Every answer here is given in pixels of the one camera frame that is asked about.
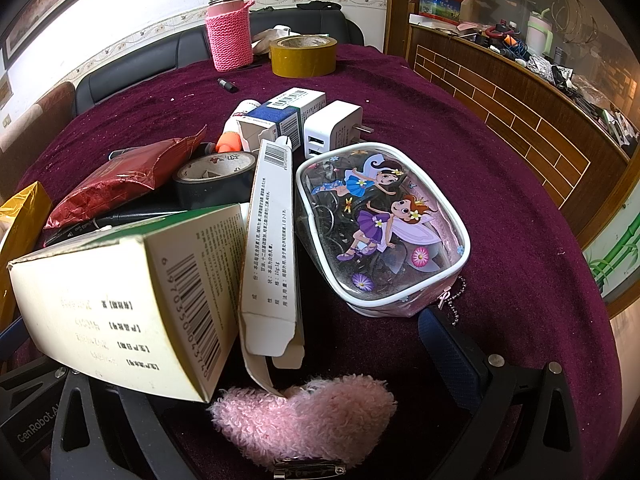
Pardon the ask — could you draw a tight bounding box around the large white green carton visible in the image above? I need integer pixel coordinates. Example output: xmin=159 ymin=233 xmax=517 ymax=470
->
xmin=7 ymin=202 xmax=251 ymax=404

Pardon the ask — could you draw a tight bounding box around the counter clutter pile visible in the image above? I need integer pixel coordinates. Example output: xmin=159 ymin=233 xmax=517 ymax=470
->
xmin=450 ymin=17 xmax=640 ymax=156

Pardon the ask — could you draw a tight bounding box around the blue white medicine box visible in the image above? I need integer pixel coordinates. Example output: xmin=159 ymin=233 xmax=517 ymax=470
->
xmin=235 ymin=105 xmax=303 ymax=153

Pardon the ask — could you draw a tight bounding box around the framed wall painting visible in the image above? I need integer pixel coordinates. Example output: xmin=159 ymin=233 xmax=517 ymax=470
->
xmin=0 ymin=0 xmax=123 ymax=61

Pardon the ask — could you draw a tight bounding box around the purple tablecloth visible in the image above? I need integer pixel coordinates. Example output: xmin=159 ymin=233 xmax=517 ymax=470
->
xmin=10 ymin=42 xmax=618 ymax=480

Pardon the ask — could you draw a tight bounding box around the wooden brick pattern counter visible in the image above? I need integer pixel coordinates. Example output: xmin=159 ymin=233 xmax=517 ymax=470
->
xmin=407 ymin=25 xmax=631 ymax=251

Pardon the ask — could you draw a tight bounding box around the colourful open cardboard box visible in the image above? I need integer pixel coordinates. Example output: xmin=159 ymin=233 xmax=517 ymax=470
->
xmin=406 ymin=0 xmax=475 ymax=23

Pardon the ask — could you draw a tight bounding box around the bamboo wall sticker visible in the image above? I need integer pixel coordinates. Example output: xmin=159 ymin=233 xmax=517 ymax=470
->
xmin=582 ymin=195 xmax=640 ymax=301

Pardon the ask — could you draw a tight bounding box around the yellow-brown packing tape roll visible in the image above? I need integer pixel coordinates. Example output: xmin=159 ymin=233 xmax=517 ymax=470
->
xmin=269 ymin=35 xmax=338 ymax=79

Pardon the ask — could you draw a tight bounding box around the white USB charger plug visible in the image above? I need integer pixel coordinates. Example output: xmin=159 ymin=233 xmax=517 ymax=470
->
xmin=302 ymin=101 xmax=375 ymax=158

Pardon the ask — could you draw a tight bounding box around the white bottle with orange cap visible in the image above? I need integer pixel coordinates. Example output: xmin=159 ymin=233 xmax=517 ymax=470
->
xmin=216 ymin=100 xmax=263 ymax=155

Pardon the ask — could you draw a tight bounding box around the pale green mug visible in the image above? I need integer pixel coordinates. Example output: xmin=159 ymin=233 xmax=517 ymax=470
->
xmin=526 ymin=10 xmax=557 ymax=56

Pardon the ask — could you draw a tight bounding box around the red foil packet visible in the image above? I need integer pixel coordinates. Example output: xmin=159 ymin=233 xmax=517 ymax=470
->
xmin=44 ymin=126 xmax=208 ymax=231

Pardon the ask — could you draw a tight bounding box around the black electrical tape roll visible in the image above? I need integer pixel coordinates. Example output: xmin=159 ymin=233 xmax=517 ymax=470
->
xmin=173 ymin=151 xmax=258 ymax=211

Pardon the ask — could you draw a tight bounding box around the clear fairy print pouch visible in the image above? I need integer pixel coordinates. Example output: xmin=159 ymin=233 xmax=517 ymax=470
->
xmin=294 ymin=142 xmax=472 ymax=328

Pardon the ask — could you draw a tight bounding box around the brown armchair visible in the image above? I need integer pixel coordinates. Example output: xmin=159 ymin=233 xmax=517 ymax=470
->
xmin=0 ymin=81 xmax=76 ymax=196

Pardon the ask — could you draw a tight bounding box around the black leather sofa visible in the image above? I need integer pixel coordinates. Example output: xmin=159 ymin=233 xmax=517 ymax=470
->
xmin=74 ymin=10 xmax=365 ymax=116

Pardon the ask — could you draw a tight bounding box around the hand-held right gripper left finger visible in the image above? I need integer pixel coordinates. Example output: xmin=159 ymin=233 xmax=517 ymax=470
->
xmin=50 ymin=367 xmax=201 ymax=480

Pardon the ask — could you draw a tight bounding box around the black pen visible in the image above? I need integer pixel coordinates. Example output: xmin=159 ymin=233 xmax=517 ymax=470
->
xmin=42 ymin=209 xmax=193 ymax=248

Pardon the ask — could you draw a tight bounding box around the pink knitted sleeve thermos bottle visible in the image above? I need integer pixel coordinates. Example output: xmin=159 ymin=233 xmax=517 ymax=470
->
xmin=204 ymin=0 xmax=256 ymax=72

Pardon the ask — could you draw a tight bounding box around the long narrow white box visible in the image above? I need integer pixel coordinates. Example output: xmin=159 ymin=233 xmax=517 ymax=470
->
xmin=239 ymin=136 xmax=307 ymax=396

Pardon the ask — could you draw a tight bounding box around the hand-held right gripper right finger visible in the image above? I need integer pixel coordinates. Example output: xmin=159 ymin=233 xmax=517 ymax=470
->
xmin=418 ymin=306 xmax=586 ymax=480

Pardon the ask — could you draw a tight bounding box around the pink fluffy heart hair clip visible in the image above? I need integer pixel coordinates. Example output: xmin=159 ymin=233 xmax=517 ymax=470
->
xmin=207 ymin=374 xmax=398 ymax=478

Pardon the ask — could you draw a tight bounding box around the white green medicine box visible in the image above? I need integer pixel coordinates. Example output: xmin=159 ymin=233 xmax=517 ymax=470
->
xmin=264 ymin=87 xmax=327 ymax=126

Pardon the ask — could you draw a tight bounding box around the white crumpled cloth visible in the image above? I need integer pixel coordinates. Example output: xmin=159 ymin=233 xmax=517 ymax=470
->
xmin=250 ymin=25 xmax=303 ymax=56

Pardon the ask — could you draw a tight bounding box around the yellow foil packet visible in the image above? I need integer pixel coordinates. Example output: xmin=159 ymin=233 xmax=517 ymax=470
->
xmin=0 ymin=181 xmax=53 ymax=331

